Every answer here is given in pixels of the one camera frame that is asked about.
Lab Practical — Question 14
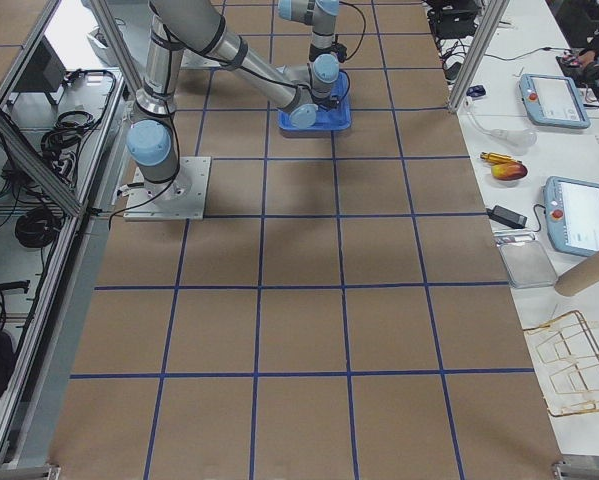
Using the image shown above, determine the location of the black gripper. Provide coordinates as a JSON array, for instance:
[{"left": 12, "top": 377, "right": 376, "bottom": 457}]
[{"left": 323, "top": 96, "right": 340, "bottom": 111}]

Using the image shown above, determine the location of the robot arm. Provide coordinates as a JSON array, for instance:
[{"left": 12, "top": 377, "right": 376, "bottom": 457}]
[
  {"left": 278, "top": 0, "right": 347, "bottom": 111},
  {"left": 134, "top": 1, "right": 338, "bottom": 143}
]

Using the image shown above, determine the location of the blue plastic tray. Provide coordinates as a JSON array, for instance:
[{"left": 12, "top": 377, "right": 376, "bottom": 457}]
[{"left": 277, "top": 71, "right": 352, "bottom": 135}]

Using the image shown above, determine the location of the brass metal cylinder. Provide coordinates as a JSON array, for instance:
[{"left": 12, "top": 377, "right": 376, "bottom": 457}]
[{"left": 480, "top": 152, "right": 520, "bottom": 165}]

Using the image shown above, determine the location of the red yellow mango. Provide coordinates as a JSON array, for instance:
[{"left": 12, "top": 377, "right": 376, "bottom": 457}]
[{"left": 491, "top": 162, "right": 528, "bottom": 181}]

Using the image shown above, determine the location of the black power adapter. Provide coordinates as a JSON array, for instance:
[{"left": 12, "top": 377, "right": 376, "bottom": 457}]
[{"left": 486, "top": 205, "right": 527, "bottom": 229}]

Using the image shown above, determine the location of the teach pendant far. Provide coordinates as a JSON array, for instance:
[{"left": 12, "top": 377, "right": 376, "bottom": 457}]
[{"left": 518, "top": 74, "right": 590, "bottom": 130}]

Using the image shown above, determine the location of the teach pendant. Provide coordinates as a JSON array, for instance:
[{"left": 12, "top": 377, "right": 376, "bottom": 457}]
[
  {"left": 518, "top": 74, "right": 590, "bottom": 130},
  {"left": 543, "top": 176, "right": 599, "bottom": 257}
]

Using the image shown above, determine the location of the clear plastic lidded box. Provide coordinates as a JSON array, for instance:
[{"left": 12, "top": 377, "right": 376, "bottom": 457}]
[{"left": 495, "top": 232, "right": 557, "bottom": 289}]

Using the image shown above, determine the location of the teach pendant near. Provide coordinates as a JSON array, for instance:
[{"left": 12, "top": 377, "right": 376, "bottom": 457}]
[{"left": 543, "top": 176, "right": 599, "bottom": 257}]

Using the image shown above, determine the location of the cardboard tube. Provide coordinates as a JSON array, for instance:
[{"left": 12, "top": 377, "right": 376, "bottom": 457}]
[{"left": 554, "top": 251, "right": 599, "bottom": 297}]

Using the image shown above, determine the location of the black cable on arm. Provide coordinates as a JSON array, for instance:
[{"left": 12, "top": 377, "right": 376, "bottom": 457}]
[{"left": 336, "top": 0, "right": 368, "bottom": 64}]

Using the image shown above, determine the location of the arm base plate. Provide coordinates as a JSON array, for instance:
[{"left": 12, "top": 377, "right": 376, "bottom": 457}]
[{"left": 123, "top": 156, "right": 211, "bottom": 221}]

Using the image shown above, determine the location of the aluminium frame post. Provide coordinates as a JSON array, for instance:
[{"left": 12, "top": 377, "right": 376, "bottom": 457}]
[{"left": 447, "top": 0, "right": 509, "bottom": 113}]

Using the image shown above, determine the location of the gold wire rack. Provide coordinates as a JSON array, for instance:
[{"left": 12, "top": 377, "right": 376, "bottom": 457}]
[{"left": 523, "top": 310, "right": 599, "bottom": 418}]

